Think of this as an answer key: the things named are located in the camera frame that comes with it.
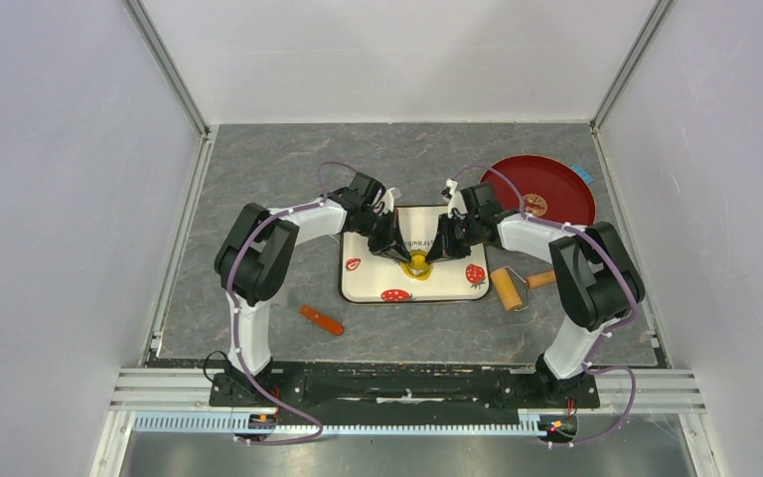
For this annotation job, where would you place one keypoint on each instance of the yellow dough piece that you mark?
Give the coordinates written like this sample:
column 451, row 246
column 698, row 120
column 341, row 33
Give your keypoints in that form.
column 417, row 268

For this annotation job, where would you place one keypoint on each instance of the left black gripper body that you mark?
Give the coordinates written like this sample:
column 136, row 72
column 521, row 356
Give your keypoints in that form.
column 379, row 231

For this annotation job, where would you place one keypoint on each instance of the aluminium frame rail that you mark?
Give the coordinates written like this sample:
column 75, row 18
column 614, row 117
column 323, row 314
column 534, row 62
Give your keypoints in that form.
column 178, row 401

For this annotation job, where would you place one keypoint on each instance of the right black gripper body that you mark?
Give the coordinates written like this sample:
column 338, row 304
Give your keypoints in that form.
column 462, row 238

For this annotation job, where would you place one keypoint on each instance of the white strawberry print tray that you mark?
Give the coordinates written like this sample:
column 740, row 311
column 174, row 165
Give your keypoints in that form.
column 370, row 279

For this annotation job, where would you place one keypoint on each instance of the small blue plastic piece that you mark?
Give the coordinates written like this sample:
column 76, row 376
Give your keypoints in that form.
column 582, row 173

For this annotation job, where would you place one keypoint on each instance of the round red plate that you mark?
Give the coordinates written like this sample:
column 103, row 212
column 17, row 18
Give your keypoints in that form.
column 551, row 190

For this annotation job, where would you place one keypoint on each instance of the orange handled metal scraper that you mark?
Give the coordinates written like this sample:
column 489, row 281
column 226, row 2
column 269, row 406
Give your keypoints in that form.
column 309, row 312

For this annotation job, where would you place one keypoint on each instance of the wooden dough roller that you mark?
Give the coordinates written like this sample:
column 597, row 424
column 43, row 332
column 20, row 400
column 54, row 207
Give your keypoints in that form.
column 513, row 289

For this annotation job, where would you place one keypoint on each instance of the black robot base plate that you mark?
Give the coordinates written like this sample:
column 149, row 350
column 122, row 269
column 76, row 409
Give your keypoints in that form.
column 392, row 394

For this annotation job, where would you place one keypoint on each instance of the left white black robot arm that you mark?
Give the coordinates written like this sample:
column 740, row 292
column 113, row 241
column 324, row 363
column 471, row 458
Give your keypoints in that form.
column 254, row 259

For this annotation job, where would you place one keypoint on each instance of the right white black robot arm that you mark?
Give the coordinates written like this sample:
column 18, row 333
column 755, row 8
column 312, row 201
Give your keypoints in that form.
column 597, row 282

